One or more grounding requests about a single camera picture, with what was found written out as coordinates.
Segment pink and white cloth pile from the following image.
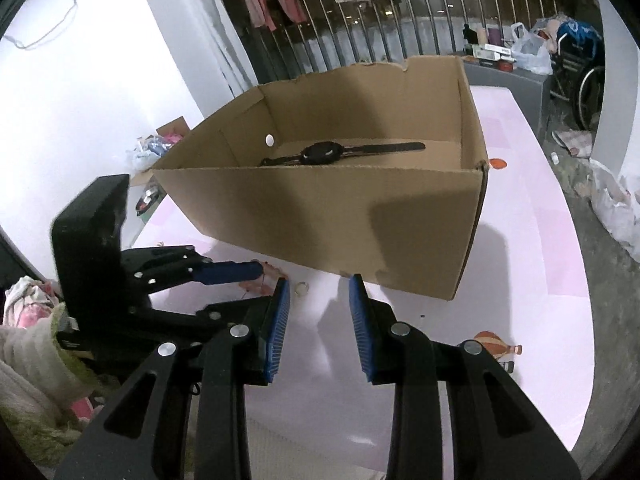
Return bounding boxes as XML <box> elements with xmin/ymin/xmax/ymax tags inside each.
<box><xmin>4</xmin><ymin>276</ymin><xmax>67</xmax><ymax>332</ymax></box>

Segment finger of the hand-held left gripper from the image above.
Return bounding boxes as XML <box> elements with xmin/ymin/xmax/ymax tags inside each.
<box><xmin>120</xmin><ymin>246</ymin><xmax>263</xmax><ymax>291</ymax></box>
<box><xmin>130</xmin><ymin>296</ymin><xmax>267</xmax><ymax>357</ymax></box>

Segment wheelchair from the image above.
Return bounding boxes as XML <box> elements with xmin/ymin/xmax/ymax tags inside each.
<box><xmin>552</xmin><ymin>20</ymin><xmax>607</xmax><ymax>132</ymax></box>

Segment person's left forearm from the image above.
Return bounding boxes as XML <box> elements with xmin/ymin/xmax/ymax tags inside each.
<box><xmin>0</xmin><ymin>305</ymin><xmax>126</xmax><ymax>461</ymax></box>

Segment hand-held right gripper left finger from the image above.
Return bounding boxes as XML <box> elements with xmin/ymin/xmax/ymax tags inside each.
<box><xmin>54</xmin><ymin>277</ymin><xmax>292</xmax><ymax>480</ymax></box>

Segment metal balcony railing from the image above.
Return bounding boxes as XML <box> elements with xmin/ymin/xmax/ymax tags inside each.
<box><xmin>240</xmin><ymin>0</ymin><xmax>566</xmax><ymax>78</ymax></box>

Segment large white plastic bag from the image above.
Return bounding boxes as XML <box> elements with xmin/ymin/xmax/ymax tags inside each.
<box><xmin>589</xmin><ymin>159</ymin><xmax>640</xmax><ymax>263</ymax></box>

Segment colourful beaded bracelet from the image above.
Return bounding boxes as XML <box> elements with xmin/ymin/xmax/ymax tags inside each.
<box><xmin>239</xmin><ymin>261</ymin><xmax>283</xmax><ymax>295</ymax></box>

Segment black digital wristwatch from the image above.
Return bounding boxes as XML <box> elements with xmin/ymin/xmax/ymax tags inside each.
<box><xmin>260</xmin><ymin>141</ymin><xmax>426</xmax><ymax>167</ymax></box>

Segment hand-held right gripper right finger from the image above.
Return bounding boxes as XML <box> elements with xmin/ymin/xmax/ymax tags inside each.
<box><xmin>347</xmin><ymin>274</ymin><xmax>583</xmax><ymax>480</ymax></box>

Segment white wall cable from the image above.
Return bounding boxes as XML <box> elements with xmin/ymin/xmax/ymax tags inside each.
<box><xmin>4</xmin><ymin>0</ymin><xmax>87</xmax><ymax>51</ymax></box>

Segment flat boxes on cabinet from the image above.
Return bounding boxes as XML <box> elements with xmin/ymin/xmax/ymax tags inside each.
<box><xmin>470</xmin><ymin>42</ymin><xmax>516</xmax><ymax>68</ymax></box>

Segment grey cabinet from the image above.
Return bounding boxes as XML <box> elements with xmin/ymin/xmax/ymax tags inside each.
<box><xmin>462</xmin><ymin>55</ymin><xmax>552</xmax><ymax>133</ymax></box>

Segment small open cardboard box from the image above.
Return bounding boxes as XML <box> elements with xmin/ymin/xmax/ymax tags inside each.
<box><xmin>125</xmin><ymin>116</ymin><xmax>192</xmax><ymax>172</ymax></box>

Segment brown cardboard box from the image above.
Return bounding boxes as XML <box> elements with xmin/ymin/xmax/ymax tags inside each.
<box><xmin>150</xmin><ymin>55</ymin><xmax>490</xmax><ymax>302</ymax></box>

